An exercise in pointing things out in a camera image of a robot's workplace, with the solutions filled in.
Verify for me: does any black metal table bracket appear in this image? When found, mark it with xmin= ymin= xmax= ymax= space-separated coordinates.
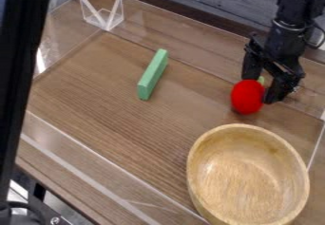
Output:
xmin=26 ymin=180 xmax=86 ymax=225

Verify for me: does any black cable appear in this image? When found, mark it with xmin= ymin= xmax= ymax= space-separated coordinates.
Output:
xmin=5 ymin=199 xmax=42 ymax=225

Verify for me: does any red toy strawberry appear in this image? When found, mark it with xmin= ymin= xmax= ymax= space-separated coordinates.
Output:
xmin=229 ymin=79 xmax=264 ymax=115

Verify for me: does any light wooden bowl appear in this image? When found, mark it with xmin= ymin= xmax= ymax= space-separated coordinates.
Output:
xmin=187 ymin=123 xmax=310 ymax=225

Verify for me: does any green rectangular block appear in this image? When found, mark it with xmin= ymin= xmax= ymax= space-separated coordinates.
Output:
xmin=137 ymin=48 xmax=168 ymax=101

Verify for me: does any clear acrylic corner bracket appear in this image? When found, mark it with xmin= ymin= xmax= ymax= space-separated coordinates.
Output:
xmin=78 ymin=0 xmax=124 ymax=31

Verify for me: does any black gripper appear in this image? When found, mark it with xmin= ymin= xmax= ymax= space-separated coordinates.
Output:
xmin=240 ymin=21 xmax=306 ymax=104

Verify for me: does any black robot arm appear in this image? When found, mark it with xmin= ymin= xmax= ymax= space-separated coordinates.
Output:
xmin=240 ymin=0 xmax=325 ymax=104

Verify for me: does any clear acrylic tray wall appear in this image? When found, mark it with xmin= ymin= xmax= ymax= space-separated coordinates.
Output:
xmin=15 ymin=112 xmax=208 ymax=225

